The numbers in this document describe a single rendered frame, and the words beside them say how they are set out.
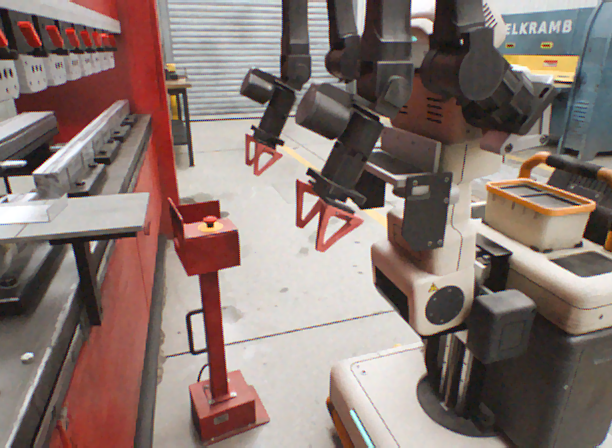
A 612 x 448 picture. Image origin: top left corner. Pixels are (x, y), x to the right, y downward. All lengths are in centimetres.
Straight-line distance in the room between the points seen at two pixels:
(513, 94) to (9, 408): 80
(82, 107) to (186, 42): 531
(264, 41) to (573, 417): 776
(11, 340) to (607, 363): 119
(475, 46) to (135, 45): 246
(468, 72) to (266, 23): 780
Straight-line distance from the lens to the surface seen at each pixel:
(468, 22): 71
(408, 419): 139
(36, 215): 87
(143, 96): 296
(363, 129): 64
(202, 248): 126
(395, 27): 64
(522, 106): 77
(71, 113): 304
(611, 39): 598
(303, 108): 63
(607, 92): 611
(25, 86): 114
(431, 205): 88
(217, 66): 824
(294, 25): 104
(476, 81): 70
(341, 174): 64
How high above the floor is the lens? 127
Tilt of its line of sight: 22 degrees down
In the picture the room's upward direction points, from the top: straight up
